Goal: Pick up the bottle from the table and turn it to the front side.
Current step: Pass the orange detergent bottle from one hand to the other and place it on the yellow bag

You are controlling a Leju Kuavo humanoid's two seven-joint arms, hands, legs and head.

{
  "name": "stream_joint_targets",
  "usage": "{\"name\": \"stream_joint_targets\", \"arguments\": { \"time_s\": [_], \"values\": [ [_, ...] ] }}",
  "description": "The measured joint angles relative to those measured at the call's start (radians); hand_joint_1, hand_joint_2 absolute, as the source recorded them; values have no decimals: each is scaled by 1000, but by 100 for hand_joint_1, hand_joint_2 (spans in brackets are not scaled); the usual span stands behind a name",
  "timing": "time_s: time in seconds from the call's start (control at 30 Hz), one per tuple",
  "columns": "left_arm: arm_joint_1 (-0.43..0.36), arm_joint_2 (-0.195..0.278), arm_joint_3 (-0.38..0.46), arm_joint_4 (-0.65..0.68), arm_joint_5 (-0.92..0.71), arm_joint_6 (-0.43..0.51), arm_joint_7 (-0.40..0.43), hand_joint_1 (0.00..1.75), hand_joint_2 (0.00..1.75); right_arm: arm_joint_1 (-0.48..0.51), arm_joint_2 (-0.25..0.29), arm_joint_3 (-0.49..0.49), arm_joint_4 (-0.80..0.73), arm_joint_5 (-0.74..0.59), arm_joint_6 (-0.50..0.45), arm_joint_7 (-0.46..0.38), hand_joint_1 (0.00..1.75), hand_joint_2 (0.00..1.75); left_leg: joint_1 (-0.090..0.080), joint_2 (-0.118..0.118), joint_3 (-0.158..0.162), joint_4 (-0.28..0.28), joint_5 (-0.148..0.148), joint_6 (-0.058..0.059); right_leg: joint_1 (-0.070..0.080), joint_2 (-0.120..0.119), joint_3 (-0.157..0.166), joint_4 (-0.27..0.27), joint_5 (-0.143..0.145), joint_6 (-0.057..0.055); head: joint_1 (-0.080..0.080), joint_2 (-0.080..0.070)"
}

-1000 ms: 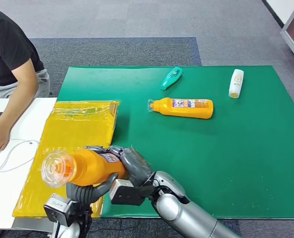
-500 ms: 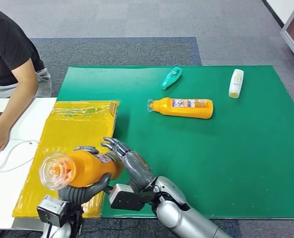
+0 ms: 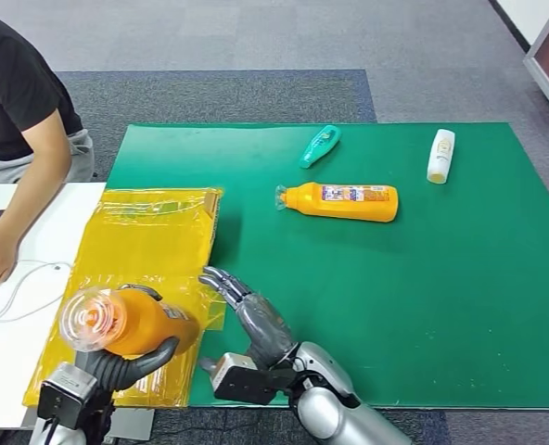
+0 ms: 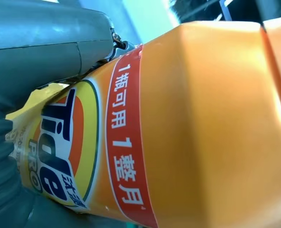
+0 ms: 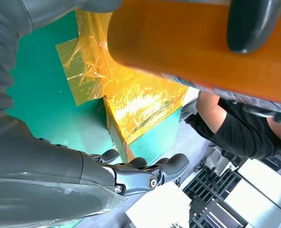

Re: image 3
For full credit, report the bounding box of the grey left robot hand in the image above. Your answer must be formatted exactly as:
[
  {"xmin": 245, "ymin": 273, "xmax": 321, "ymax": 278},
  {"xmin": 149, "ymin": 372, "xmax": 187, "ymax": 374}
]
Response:
[{"xmin": 75, "ymin": 283, "xmax": 181, "ymax": 394}]

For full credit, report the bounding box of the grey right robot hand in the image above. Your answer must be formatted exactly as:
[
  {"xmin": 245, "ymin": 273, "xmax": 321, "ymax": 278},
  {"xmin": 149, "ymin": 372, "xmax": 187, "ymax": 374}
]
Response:
[{"xmin": 198, "ymin": 265, "xmax": 300, "ymax": 375}]

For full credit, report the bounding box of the orange bottle with clear cap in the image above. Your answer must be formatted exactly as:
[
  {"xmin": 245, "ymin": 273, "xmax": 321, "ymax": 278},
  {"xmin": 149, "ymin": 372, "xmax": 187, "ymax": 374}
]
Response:
[
  {"xmin": 58, "ymin": 285, "xmax": 201, "ymax": 359},
  {"xmin": 274, "ymin": 181, "xmax": 399, "ymax": 224}
]

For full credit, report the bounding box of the teal plastic bottle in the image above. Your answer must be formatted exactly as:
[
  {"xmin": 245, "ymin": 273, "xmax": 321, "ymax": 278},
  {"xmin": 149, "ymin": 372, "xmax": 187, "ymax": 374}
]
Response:
[{"xmin": 298, "ymin": 124, "xmax": 342, "ymax": 170}]

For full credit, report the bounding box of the white plastic bottle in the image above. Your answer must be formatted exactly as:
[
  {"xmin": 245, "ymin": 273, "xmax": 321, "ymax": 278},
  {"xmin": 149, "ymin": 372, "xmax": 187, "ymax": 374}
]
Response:
[{"xmin": 427, "ymin": 128, "xmax": 456, "ymax": 185}]

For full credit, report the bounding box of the grey metal plate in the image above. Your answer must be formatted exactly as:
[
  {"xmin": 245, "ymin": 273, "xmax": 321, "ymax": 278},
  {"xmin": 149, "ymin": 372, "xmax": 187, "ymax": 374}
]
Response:
[{"xmin": 105, "ymin": 407, "xmax": 156, "ymax": 442}]

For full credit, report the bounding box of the yellow plastic-wrapped box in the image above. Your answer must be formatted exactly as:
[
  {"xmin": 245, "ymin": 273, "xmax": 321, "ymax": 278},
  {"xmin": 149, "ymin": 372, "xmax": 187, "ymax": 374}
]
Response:
[{"xmin": 23, "ymin": 186, "xmax": 227, "ymax": 410}]

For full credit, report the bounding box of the person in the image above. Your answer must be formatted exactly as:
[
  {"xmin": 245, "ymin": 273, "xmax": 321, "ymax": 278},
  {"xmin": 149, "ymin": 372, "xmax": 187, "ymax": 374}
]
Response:
[{"xmin": 0, "ymin": 8, "xmax": 94, "ymax": 286}]

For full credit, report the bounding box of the green table mat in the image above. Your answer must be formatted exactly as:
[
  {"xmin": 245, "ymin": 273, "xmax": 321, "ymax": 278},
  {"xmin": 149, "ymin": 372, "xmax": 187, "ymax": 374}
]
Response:
[{"xmin": 107, "ymin": 122, "xmax": 549, "ymax": 411}]

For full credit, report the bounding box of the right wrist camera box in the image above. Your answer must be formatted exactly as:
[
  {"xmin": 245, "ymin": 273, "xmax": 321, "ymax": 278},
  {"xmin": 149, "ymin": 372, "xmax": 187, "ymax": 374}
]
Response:
[{"xmin": 209, "ymin": 351, "xmax": 301, "ymax": 407}]

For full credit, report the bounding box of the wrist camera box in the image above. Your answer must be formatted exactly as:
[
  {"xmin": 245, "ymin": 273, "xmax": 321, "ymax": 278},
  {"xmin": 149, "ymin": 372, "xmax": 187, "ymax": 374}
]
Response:
[
  {"xmin": 36, "ymin": 362, "xmax": 98, "ymax": 431},
  {"xmin": 209, "ymin": 351, "xmax": 301, "ymax": 407}
]

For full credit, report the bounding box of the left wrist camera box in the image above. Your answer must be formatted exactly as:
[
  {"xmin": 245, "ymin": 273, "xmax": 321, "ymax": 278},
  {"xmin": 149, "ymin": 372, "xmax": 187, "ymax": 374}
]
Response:
[{"xmin": 36, "ymin": 362, "xmax": 98, "ymax": 431}]

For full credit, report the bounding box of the thin white cable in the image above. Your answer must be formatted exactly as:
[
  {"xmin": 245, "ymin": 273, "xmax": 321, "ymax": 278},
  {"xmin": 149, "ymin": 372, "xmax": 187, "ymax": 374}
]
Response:
[{"xmin": 0, "ymin": 259, "xmax": 73, "ymax": 324}]

